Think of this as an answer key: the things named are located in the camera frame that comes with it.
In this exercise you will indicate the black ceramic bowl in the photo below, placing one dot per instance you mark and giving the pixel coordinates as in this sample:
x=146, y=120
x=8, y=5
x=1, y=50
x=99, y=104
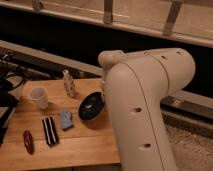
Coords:
x=91, y=106

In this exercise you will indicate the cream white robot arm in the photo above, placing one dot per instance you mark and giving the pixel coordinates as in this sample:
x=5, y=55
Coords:
x=133, y=86

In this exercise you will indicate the small clear glass bottle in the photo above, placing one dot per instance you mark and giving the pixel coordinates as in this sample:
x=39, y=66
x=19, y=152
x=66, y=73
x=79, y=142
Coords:
x=69, y=84

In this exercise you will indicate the translucent white plastic cup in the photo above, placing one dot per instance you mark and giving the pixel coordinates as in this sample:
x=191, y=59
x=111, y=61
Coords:
x=39, y=97

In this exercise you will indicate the black white striped block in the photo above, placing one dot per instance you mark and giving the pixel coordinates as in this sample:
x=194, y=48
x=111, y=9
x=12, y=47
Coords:
x=50, y=131

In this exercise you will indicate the blue folded cloth piece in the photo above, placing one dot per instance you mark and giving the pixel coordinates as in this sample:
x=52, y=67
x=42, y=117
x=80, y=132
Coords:
x=66, y=120

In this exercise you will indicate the dark red ring toy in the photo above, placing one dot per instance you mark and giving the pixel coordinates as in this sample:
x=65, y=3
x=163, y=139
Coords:
x=28, y=142

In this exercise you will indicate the metal railing frame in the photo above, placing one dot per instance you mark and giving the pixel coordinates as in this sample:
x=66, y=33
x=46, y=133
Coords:
x=189, y=21

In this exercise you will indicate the black equipment at left edge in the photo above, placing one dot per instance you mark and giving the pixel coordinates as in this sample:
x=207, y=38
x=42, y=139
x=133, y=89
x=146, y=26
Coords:
x=9, y=81

